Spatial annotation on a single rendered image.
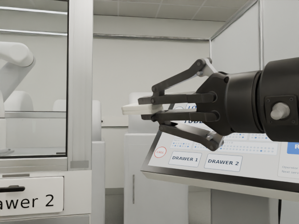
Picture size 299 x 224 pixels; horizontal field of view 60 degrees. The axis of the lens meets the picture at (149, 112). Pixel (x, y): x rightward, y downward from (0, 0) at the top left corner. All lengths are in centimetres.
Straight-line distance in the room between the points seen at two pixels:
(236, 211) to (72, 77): 66
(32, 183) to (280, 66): 80
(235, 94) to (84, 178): 70
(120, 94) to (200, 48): 153
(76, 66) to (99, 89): 320
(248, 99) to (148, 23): 414
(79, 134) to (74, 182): 16
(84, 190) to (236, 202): 48
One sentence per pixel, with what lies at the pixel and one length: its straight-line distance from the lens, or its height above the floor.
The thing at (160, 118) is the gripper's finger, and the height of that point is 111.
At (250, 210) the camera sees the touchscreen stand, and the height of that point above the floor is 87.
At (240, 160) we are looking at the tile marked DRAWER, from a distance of 70.
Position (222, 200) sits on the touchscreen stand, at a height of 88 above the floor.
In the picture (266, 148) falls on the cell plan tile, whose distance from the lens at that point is 70.
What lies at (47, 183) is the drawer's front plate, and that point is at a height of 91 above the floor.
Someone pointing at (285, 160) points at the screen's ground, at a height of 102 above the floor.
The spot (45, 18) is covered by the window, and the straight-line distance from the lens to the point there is 100.
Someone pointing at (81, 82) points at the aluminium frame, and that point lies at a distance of 92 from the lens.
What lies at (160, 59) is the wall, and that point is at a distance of 426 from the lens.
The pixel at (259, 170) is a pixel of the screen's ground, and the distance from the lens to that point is 67.
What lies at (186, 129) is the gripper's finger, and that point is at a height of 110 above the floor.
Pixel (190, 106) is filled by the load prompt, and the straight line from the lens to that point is 88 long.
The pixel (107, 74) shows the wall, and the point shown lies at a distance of 415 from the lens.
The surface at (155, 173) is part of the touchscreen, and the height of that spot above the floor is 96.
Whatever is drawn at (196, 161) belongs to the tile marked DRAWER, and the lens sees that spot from 73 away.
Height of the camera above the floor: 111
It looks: 2 degrees up
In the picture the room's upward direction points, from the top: straight up
